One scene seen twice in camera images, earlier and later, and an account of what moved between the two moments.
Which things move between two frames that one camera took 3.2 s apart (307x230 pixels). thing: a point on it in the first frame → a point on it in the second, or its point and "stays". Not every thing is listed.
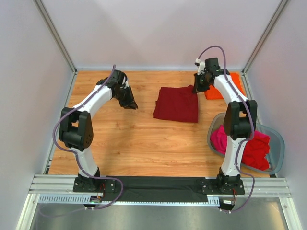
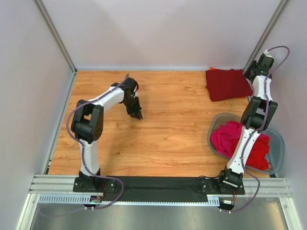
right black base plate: (211, 187) stays
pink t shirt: (219, 139) stays
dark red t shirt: (179, 104) → (226, 84)
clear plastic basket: (277, 149) stays
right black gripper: (199, 84) → (250, 72)
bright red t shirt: (254, 150) stays
